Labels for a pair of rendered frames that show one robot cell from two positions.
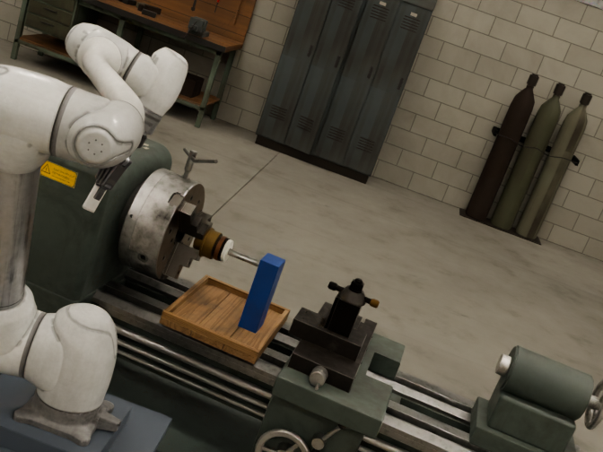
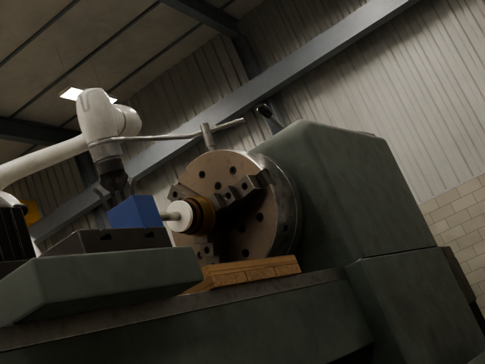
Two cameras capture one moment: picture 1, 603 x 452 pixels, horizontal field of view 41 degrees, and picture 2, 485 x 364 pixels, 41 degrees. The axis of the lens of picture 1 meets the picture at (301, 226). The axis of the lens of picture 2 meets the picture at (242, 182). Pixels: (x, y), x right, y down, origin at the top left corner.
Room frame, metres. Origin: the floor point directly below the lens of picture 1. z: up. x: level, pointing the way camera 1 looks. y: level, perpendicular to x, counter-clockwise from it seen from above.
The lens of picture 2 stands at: (2.90, -1.00, 0.70)
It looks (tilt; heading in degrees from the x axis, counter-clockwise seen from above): 16 degrees up; 112
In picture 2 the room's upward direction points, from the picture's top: 22 degrees counter-clockwise
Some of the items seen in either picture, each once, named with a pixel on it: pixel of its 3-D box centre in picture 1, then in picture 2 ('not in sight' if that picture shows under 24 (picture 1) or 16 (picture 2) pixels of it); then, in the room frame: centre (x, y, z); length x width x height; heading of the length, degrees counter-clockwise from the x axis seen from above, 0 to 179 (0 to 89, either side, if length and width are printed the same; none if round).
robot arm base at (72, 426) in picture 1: (75, 406); not in sight; (1.63, 0.36, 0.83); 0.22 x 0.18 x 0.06; 88
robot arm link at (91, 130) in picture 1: (100, 134); not in sight; (1.41, 0.40, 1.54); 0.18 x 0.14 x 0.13; 6
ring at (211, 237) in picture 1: (211, 244); (194, 216); (2.26, 0.24, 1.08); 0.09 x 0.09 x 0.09; 82
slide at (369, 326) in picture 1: (336, 343); (40, 297); (2.18, -0.21, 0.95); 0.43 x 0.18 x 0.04; 172
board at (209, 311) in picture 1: (228, 316); (190, 304); (2.24, 0.12, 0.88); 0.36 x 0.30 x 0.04; 172
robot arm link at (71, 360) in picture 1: (76, 352); not in sight; (1.62, 0.39, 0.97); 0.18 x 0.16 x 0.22; 96
